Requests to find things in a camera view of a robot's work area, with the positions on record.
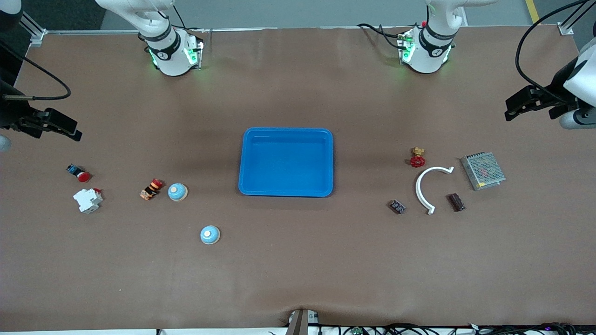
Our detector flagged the black base cable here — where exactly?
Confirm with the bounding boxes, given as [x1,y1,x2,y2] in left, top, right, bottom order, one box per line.
[356,21,406,49]
[170,4,205,34]

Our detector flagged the metal table edge bracket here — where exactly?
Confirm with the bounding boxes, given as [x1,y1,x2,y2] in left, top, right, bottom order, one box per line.
[286,308,319,335]

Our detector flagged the red push button switch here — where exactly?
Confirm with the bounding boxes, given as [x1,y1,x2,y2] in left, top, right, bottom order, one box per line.
[66,164,91,183]

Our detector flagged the blue plastic tray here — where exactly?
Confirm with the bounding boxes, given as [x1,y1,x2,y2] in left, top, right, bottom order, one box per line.
[238,127,334,198]

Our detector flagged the white curved plastic clamp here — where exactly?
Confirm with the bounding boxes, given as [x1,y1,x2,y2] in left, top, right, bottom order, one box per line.
[415,166,454,215]

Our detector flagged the black left base cable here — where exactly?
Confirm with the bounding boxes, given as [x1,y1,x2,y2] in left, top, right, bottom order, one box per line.
[356,21,406,49]

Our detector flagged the aluminium frame corner post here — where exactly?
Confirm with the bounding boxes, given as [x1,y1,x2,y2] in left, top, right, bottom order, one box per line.
[20,10,48,48]
[558,0,596,37]

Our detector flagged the brown table mat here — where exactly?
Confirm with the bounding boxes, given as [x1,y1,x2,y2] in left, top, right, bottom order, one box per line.
[0,26,596,332]

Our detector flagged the black cable bundle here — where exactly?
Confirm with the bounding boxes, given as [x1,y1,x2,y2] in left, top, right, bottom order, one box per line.
[268,322,596,335]

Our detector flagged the black right base cable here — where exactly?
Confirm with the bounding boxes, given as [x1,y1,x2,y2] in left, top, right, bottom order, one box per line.
[170,4,205,34]

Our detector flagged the metal mesh power supply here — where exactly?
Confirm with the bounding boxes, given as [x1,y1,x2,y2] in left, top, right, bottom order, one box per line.
[461,151,507,191]

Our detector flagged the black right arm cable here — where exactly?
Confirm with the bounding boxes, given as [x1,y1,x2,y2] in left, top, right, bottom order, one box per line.
[0,40,72,101]

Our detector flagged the white circuit breaker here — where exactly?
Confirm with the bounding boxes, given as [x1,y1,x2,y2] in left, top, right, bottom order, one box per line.
[73,188,104,214]

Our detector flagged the orange black rotary switch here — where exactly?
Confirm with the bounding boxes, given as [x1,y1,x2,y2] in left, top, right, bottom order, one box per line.
[140,178,164,201]

